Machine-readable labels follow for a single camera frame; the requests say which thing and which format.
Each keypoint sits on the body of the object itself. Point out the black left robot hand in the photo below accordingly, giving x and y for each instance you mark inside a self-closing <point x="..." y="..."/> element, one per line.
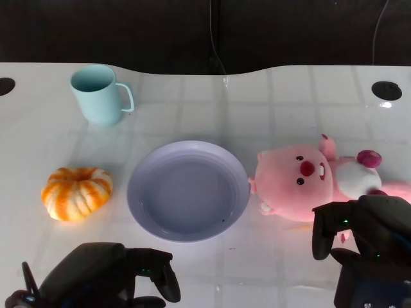
<point x="96" y="272"/>

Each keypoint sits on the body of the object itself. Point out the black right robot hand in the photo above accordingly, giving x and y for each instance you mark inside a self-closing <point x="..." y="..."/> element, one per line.
<point x="379" y="231"/>

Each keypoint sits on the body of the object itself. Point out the pink plush doll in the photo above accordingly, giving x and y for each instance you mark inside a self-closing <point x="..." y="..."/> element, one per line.
<point x="282" y="183"/>

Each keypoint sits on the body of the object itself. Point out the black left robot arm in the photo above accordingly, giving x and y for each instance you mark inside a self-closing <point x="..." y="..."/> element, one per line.
<point x="17" y="299"/>

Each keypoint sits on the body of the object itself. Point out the lavender round plate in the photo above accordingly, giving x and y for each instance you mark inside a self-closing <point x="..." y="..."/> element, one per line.
<point x="189" y="192"/>

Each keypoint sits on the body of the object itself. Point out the small orange scrap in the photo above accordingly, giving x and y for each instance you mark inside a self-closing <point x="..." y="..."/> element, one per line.
<point x="300" y="227"/>

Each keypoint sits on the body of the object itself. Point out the orange white striped pumpkin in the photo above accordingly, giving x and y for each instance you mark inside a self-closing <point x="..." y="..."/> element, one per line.
<point x="74" y="195"/>

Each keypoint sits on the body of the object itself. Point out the light blue mug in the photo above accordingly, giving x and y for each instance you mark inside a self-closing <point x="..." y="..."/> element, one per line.
<point x="99" y="102"/>

